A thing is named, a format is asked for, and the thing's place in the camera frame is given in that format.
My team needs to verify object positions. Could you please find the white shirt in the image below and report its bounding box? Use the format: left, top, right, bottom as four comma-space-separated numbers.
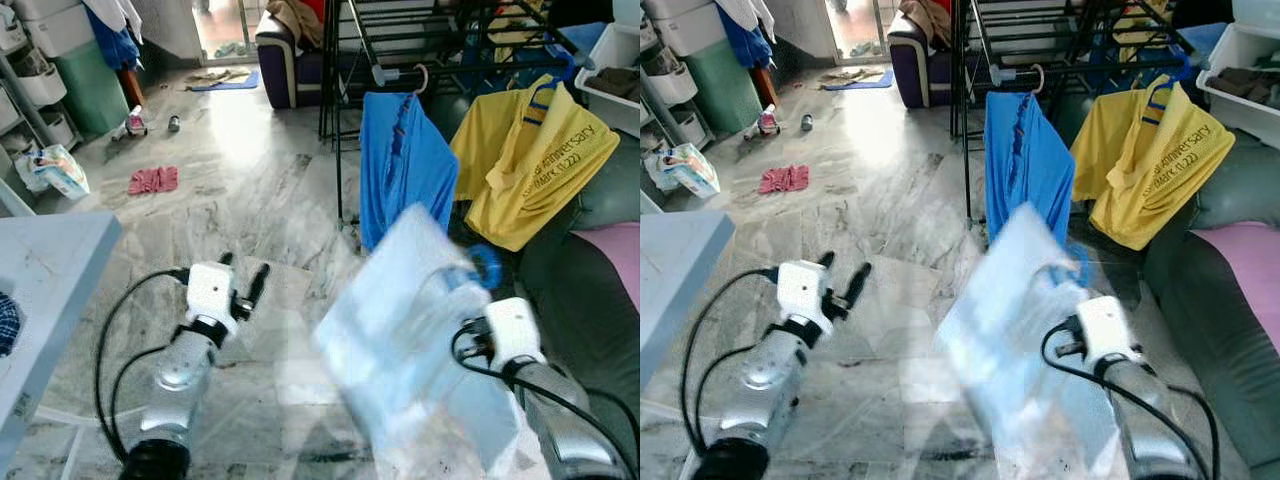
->
313, 203, 521, 476
935, 203, 1121, 480

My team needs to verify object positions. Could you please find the blue plaid shirt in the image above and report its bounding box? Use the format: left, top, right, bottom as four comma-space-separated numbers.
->
0, 292, 23, 359

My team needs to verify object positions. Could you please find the red floor cloth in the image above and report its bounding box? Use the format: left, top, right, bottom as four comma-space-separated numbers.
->
128, 166, 179, 196
758, 165, 811, 194

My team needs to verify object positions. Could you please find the dark green sofa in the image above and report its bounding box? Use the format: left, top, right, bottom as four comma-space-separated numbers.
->
1060, 95, 1280, 471
430, 90, 640, 401

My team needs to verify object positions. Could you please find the light grey folding table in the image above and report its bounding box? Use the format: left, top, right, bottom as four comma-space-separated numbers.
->
640, 208, 738, 391
0, 212, 123, 471

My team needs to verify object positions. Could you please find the pink cushion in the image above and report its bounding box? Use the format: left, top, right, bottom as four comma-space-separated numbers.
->
570, 222, 640, 311
1190, 220, 1280, 351

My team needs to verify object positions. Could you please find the yellow printed t-shirt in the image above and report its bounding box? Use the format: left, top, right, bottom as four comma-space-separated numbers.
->
450, 75, 621, 253
1070, 80, 1236, 251

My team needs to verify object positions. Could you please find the tissue pack in plastic bag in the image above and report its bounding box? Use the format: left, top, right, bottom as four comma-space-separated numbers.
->
15, 145, 91, 199
645, 143, 721, 198

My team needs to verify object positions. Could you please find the blue door mat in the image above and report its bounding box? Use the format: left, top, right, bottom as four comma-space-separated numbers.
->
188, 68, 261, 93
822, 68, 896, 91

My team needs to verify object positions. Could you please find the purple armchair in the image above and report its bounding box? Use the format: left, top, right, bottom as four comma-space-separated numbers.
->
255, 10, 331, 109
887, 10, 961, 108

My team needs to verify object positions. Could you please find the black metal drying rack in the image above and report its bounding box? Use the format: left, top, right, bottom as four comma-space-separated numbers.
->
948, 0, 1201, 221
318, 0, 601, 226

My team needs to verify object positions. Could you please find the green laundry bin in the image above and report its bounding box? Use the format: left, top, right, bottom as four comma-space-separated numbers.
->
52, 40, 131, 136
685, 38, 766, 134

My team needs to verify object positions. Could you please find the blue towel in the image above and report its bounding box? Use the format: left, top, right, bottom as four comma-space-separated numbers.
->
718, 8, 776, 71
85, 10, 141, 73

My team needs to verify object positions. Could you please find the shelf unit with white baskets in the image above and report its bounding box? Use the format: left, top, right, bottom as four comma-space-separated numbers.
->
0, 0, 76, 151
640, 10, 711, 146

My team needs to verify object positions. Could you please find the brown garment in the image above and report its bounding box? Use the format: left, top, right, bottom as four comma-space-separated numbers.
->
265, 0, 326, 46
900, 0, 951, 46

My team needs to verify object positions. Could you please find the white hanging garment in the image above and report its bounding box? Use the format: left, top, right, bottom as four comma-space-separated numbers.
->
715, 0, 779, 43
82, 0, 144, 46

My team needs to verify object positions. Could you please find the white plastic tub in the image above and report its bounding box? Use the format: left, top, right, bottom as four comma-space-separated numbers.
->
573, 22, 640, 136
1195, 22, 1280, 151

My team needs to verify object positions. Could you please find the white storage box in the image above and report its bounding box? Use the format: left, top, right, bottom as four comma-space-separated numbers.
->
10, 0, 96, 59
645, 0, 729, 58

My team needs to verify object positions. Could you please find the brown clothes pile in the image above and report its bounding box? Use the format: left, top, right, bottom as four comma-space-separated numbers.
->
590, 65, 640, 99
1210, 65, 1280, 106

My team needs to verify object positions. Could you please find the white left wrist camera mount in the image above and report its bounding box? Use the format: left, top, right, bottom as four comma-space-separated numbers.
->
187, 262, 239, 323
778, 260, 826, 321

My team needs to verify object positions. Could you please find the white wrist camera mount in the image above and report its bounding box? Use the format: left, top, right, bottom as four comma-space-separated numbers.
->
187, 262, 239, 323
778, 260, 826, 321
1075, 295, 1144, 366
483, 297, 546, 371

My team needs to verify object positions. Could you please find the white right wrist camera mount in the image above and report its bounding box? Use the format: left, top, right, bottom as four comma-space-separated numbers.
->
483, 297, 546, 371
1075, 295, 1144, 366

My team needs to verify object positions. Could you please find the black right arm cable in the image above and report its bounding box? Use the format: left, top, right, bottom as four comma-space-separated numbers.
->
1040, 320, 1221, 479
450, 325, 640, 476

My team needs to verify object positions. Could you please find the short black left arm cable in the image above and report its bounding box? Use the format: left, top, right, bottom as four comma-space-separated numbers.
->
697, 343, 761, 446
110, 345, 171, 451

